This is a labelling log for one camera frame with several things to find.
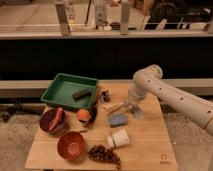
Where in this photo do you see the grey blue towel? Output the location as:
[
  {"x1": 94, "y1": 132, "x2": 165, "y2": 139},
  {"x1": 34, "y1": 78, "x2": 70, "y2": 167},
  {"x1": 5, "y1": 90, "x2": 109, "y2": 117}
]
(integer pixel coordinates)
[{"x1": 132, "y1": 104, "x2": 144, "y2": 120}]

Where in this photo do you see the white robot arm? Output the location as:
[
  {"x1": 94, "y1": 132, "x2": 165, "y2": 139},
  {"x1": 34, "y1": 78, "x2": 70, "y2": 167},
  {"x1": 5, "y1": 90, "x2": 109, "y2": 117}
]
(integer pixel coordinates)
[{"x1": 128, "y1": 64, "x2": 213, "y2": 136}]

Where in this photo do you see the white plastic cup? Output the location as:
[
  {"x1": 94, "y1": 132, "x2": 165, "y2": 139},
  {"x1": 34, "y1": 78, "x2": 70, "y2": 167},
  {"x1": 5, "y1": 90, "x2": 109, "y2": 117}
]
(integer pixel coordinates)
[{"x1": 107, "y1": 128, "x2": 130, "y2": 148}]

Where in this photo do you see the pale yellow utensil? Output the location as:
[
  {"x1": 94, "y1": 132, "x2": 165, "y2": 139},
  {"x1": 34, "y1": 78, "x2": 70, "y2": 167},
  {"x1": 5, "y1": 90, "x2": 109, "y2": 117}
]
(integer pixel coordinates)
[{"x1": 104, "y1": 102, "x2": 124, "y2": 114}]

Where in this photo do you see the blue sponge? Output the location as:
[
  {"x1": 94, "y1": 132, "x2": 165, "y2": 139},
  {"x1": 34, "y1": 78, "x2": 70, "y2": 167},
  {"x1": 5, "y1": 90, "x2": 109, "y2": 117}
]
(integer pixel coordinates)
[{"x1": 108, "y1": 114, "x2": 128, "y2": 127}]

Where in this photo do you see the orange fruit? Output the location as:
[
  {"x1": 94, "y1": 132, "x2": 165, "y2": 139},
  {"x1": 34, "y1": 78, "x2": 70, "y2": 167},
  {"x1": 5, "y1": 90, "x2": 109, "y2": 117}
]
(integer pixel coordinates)
[{"x1": 77, "y1": 109, "x2": 90, "y2": 122}]

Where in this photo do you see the dark rectangular block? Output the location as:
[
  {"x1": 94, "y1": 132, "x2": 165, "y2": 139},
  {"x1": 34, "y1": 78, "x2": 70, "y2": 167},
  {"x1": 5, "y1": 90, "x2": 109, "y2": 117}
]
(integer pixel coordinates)
[{"x1": 72, "y1": 89, "x2": 91, "y2": 100}]

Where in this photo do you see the bunch of dark grapes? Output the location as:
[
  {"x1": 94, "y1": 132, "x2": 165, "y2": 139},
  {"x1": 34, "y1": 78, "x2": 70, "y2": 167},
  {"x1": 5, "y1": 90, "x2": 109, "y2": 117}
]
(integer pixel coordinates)
[{"x1": 88, "y1": 145, "x2": 121, "y2": 170}]

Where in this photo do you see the green plastic tray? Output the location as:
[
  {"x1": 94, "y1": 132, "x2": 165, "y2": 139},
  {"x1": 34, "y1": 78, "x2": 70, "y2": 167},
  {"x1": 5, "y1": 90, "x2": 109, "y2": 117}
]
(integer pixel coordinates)
[{"x1": 41, "y1": 73, "x2": 99, "y2": 110}]

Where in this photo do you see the orange carrot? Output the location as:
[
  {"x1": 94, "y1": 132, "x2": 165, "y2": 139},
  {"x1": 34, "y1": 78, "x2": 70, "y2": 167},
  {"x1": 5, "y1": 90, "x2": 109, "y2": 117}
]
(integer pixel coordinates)
[{"x1": 49, "y1": 107, "x2": 63, "y2": 131}]

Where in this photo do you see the orange wooden bowl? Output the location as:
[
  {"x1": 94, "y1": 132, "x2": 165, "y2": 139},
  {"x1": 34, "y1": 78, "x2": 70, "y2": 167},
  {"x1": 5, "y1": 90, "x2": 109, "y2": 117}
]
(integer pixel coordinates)
[{"x1": 57, "y1": 131, "x2": 86, "y2": 161}]

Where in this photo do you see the dark purple bowl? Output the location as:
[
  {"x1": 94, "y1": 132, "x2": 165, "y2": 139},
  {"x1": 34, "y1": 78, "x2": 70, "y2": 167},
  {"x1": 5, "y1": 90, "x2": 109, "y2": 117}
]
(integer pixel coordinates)
[{"x1": 39, "y1": 108, "x2": 66, "y2": 134}]

